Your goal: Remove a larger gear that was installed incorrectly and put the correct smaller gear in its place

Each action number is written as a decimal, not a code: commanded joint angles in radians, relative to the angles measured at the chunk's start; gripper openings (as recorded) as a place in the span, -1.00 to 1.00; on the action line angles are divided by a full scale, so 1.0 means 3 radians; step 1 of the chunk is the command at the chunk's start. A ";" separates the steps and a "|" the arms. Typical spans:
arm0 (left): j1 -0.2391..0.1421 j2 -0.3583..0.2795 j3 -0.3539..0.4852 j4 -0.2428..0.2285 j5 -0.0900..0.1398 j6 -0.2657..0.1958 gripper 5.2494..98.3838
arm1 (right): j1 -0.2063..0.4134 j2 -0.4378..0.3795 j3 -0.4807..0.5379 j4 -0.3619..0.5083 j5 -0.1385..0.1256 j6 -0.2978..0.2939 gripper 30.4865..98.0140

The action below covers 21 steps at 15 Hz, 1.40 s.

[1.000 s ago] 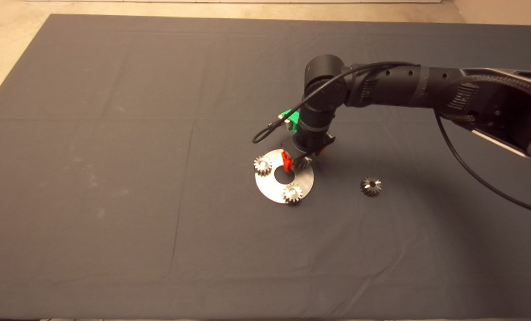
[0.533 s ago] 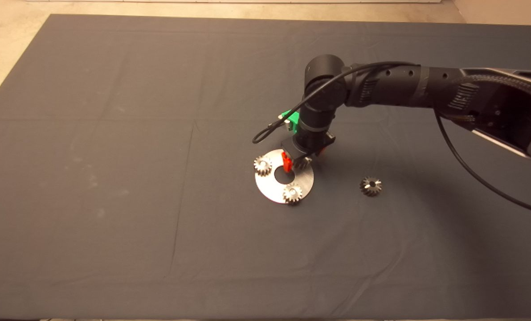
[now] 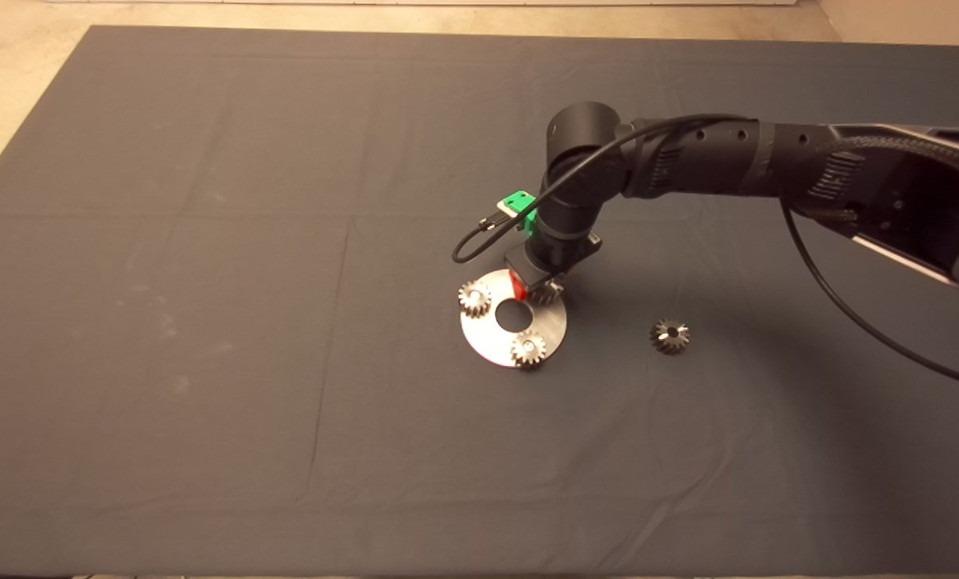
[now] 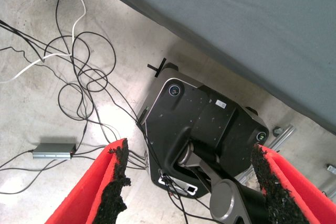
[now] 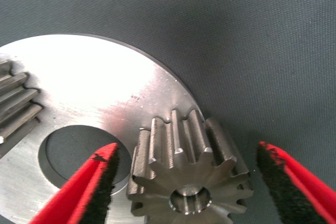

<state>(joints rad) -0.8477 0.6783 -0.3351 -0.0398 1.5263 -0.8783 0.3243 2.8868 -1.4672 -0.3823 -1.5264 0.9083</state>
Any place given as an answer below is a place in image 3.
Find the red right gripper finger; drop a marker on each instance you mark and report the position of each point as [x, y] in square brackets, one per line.
[517, 287]

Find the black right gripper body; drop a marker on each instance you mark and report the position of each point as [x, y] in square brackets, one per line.
[552, 257]

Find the large steel spur gear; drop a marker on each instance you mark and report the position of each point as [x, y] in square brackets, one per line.
[553, 294]

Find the small steel spur gear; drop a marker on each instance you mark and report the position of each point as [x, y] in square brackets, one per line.
[474, 299]
[669, 335]
[528, 350]

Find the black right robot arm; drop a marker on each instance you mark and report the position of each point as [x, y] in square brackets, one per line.
[729, 157]

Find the round metal plate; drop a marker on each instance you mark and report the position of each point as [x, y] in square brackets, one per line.
[487, 338]

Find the dark grey table cloth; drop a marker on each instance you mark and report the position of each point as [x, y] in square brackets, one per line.
[206, 322]

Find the small silver camera box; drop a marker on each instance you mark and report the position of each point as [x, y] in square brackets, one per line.
[507, 210]

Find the bright green camera mount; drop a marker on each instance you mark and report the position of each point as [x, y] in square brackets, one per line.
[521, 199]

